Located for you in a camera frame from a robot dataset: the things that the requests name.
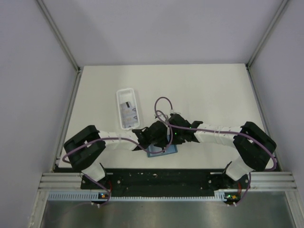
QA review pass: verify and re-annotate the silver VIP card bottom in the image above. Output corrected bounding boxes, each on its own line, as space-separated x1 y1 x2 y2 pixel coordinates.
122 114 138 128

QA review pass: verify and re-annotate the purple cable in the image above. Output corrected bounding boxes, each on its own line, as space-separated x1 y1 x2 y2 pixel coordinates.
62 110 173 206
154 96 278 206

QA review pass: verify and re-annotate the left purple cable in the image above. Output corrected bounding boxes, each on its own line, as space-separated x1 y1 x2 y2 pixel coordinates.
62 110 173 206

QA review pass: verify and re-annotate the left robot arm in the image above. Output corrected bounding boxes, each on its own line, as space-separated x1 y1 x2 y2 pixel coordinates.
62 121 173 188

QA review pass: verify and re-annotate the silver VIP card middle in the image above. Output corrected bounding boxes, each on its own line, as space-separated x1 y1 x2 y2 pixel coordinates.
120 102 137 115

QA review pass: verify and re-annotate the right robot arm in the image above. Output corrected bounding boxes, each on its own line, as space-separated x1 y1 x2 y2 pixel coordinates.
169 114 277 188

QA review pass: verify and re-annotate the right aluminium corner post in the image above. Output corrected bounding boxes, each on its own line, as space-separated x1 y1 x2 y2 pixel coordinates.
246 0 291 70

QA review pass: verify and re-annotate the aluminium frame rail front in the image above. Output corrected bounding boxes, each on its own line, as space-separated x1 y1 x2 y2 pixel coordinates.
38 172 297 192

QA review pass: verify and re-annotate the blue leather card holder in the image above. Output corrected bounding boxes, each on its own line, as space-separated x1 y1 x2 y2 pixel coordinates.
147 135 178 158

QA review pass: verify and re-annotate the grey slotted cable duct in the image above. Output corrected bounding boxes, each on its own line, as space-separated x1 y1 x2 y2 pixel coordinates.
47 190 228 202

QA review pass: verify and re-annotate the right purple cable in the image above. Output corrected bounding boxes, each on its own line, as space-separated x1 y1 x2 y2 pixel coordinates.
154 96 278 206

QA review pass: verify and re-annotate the silver vip card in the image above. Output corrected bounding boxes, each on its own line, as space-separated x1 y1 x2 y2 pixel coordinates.
120 102 137 115
122 114 138 128

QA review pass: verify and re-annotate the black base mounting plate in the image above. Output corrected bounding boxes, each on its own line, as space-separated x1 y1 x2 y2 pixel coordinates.
80 168 251 190

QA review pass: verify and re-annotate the aluminium corner post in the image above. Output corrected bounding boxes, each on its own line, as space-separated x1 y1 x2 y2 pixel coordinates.
35 0 83 72
246 0 291 70

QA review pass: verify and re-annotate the white plastic basket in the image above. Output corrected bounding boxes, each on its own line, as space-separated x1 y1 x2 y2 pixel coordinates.
116 88 140 130

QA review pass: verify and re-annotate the left aluminium corner post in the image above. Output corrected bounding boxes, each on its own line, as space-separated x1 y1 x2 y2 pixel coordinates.
35 0 83 72

